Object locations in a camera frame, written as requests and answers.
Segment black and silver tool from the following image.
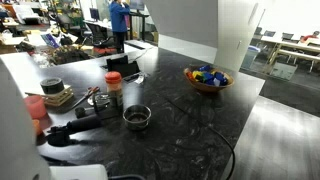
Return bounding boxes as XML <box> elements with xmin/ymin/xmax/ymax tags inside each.
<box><xmin>45</xmin><ymin>114</ymin><xmax>104</xmax><ymax>148</ymax></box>

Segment yellow toy block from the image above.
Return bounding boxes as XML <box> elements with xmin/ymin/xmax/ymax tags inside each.
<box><xmin>192</xmin><ymin>70</ymin><xmax>204</xmax><ymax>80</ymax></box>

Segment black pop-up power outlet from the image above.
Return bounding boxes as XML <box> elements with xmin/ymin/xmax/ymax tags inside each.
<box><xmin>105</xmin><ymin>54</ymin><xmax>142</xmax><ymax>80</ymax></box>

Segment orange lid spice jar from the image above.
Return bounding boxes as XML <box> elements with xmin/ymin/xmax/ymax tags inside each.
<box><xmin>104</xmin><ymin>70</ymin><xmax>125</xmax><ymax>108</ymax></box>

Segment wooden bowl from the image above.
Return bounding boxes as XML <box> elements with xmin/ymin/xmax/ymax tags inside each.
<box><xmin>183</xmin><ymin>65</ymin><xmax>235</xmax><ymax>93</ymax></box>

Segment blue toy block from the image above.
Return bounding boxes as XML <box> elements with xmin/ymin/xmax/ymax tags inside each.
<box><xmin>214</xmin><ymin>71</ymin><xmax>229</xmax><ymax>86</ymax></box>
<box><xmin>202</xmin><ymin>72</ymin><xmax>215</xmax><ymax>83</ymax></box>

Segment round glass lid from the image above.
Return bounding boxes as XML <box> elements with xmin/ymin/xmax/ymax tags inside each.
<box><xmin>87</xmin><ymin>93</ymin><xmax>112</xmax><ymax>108</ymax></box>

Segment person in blue jacket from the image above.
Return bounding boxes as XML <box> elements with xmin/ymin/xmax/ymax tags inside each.
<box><xmin>108</xmin><ymin>0</ymin><xmax>132</xmax><ymax>54</ymax></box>

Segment clear trash bin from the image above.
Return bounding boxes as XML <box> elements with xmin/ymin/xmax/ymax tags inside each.
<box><xmin>241</xmin><ymin>44</ymin><xmax>261</xmax><ymax>70</ymax></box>

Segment wooden coaster stack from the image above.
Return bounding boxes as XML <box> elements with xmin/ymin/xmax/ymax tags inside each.
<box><xmin>42</xmin><ymin>84</ymin><xmax>75</xmax><ymax>108</ymax></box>

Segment black computer monitor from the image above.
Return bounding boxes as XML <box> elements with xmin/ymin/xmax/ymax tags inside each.
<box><xmin>89</xmin><ymin>7</ymin><xmax>101</xmax><ymax>22</ymax></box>

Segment white storage box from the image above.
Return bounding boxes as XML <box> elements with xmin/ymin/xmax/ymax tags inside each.
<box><xmin>270</xmin><ymin>61</ymin><xmax>299</xmax><ymax>81</ymax></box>

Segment red-orange bowl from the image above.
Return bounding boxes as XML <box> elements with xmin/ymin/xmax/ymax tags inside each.
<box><xmin>23</xmin><ymin>94</ymin><xmax>48</xmax><ymax>120</ymax></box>

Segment long white table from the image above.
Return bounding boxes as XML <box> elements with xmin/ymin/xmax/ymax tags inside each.
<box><xmin>260</xmin><ymin>34</ymin><xmax>320</xmax><ymax>73</ymax></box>

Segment person in red shirt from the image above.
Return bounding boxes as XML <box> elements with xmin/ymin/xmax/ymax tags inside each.
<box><xmin>299</xmin><ymin>30</ymin><xmax>320</xmax><ymax>43</ymax></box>

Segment white cable tag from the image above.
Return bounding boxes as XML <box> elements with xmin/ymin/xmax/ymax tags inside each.
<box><xmin>134</xmin><ymin>74</ymin><xmax>146</xmax><ymax>85</ymax></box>

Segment orange handled scissors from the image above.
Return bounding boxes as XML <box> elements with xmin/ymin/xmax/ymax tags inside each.
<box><xmin>70</xmin><ymin>86</ymin><xmax>101</xmax><ymax>110</ymax></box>

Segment black power cable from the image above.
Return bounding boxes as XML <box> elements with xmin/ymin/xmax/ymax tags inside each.
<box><xmin>162</xmin><ymin>95</ymin><xmax>237</xmax><ymax>180</ymax></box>

